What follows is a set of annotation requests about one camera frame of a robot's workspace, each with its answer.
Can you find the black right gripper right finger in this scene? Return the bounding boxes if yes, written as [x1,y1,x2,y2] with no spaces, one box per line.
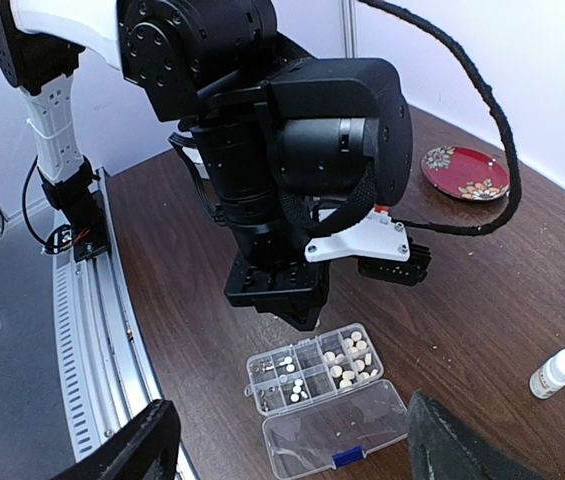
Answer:
[407,390,542,480]

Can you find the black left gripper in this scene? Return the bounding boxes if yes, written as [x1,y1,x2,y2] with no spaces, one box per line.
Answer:
[224,248,330,331]

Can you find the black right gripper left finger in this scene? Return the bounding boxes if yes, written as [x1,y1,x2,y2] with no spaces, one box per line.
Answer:
[56,399,181,480]

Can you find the clear plastic pill organizer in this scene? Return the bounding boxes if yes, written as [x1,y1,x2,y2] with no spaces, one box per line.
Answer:
[244,333,407,479]

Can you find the white pill bottle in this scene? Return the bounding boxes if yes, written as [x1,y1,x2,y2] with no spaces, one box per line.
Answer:
[529,348,565,400]

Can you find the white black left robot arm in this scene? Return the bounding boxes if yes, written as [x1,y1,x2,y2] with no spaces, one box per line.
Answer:
[0,1,413,331]

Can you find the small silver pills in organizer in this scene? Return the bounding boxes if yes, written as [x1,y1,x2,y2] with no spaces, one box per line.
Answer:
[249,357,278,401]

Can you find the round white pills in organizer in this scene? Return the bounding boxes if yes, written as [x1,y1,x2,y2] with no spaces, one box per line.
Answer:
[279,356,309,406]

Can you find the red floral plate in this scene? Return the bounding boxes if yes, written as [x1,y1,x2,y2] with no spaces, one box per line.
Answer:
[420,145,510,202]

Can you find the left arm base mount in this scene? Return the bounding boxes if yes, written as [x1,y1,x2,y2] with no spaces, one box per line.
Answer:
[21,156,111,262]

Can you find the left aluminium frame post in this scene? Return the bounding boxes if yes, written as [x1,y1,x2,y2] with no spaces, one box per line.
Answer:
[339,0,357,58]

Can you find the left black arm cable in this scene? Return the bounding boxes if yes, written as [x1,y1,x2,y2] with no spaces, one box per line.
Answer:
[356,0,522,237]

